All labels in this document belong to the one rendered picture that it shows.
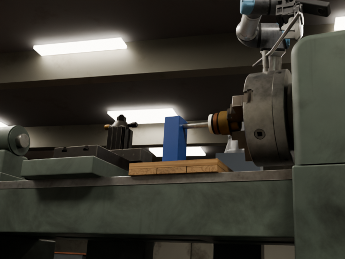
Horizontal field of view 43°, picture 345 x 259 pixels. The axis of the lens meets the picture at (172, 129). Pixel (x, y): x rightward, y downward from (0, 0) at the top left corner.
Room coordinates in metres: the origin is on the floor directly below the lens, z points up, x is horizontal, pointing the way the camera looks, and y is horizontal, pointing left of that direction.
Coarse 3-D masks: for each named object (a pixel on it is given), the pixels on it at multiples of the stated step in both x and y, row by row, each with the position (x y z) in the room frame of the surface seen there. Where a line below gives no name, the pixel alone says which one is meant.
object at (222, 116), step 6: (216, 114) 1.42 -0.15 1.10; (222, 114) 1.40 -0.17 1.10; (216, 120) 1.41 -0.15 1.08; (222, 120) 1.39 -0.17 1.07; (216, 126) 1.41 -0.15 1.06; (222, 126) 1.40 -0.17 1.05; (228, 126) 1.39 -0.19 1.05; (234, 126) 1.40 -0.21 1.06; (240, 126) 1.43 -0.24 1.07; (216, 132) 1.43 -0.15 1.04; (222, 132) 1.42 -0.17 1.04; (228, 132) 1.41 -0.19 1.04
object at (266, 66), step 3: (264, 51) 1.34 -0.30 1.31; (267, 51) 1.34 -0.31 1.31; (264, 54) 1.34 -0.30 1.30; (264, 57) 1.34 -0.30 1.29; (264, 60) 1.34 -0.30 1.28; (267, 60) 1.34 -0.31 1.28; (264, 63) 1.34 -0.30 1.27; (267, 63) 1.34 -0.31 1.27; (264, 66) 1.35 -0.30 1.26; (267, 66) 1.34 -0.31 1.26; (264, 69) 1.35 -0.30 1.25; (267, 69) 1.35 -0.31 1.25
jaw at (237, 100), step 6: (234, 96) 1.28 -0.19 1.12; (240, 96) 1.28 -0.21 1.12; (246, 96) 1.25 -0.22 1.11; (252, 96) 1.24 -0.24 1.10; (234, 102) 1.28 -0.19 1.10; (240, 102) 1.27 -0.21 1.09; (228, 108) 1.37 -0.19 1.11; (234, 108) 1.29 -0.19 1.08; (240, 108) 1.29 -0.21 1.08; (228, 114) 1.36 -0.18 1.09; (234, 114) 1.33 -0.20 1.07; (240, 114) 1.33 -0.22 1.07; (228, 120) 1.38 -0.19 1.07; (234, 120) 1.37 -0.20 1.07; (240, 120) 1.37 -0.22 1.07
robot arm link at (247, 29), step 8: (248, 0) 1.39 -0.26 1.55; (256, 0) 1.39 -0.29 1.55; (264, 0) 1.39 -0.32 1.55; (240, 8) 1.44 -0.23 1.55; (248, 8) 1.41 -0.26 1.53; (256, 8) 1.41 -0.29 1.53; (264, 8) 1.40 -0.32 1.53; (248, 16) 1.48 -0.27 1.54; (256, 16) 1.46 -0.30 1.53; (240, 24) 1.65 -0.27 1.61; (248, 24) 1.56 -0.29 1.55; (256, 24) 1.57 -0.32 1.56; (240, 32) 1.71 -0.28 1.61; (248, 32) 1.66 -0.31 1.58; (256, 32) 1.72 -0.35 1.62; (240, 40) 1.77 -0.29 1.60; (248, 40) 1.74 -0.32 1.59; (256, 40) 1.77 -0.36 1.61
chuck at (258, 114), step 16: (256, 80) 1.25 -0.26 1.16; (272, 80) 1.23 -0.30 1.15; (256, 96) 1.23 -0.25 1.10; (256, 112) 1.23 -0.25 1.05; (272, 112) 1.21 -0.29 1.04; (256, 128) 1.25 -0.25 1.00; (272, 128) 1.23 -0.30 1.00; (256, 144) 1.28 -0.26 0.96; (272, 144) 1.27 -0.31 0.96; (256, 160) 1.35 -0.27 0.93; (272, 160) 1.33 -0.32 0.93
